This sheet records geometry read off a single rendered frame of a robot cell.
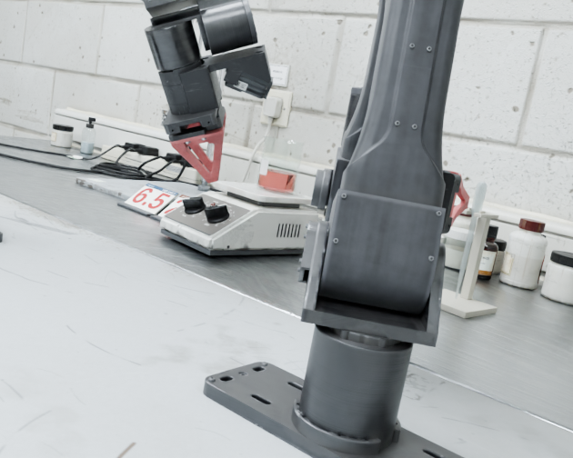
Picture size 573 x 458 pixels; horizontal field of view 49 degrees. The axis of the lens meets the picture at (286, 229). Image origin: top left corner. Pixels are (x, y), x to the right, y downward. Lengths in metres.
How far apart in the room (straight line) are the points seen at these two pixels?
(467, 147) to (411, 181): 0.91
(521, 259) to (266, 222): 0.43
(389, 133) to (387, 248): 0.07
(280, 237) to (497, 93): 0.57
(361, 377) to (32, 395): 0.20
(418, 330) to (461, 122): 0.95
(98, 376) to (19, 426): 0.08
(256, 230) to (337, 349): 0.52
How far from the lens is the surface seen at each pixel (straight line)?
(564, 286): 1.05
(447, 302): 0.83
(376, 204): 0.39
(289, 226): 0.93
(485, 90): 1.31
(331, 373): 0.39
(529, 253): 1.08
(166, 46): 0.78
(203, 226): 0.87
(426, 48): 0.42
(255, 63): 0.78
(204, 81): 0.78
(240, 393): 0.44
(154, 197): 1.13
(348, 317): 0.38
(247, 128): 1.62
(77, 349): 0.51
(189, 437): 0.40
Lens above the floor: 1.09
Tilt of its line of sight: 9 degrees down
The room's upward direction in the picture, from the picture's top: 10 degrees clockwise
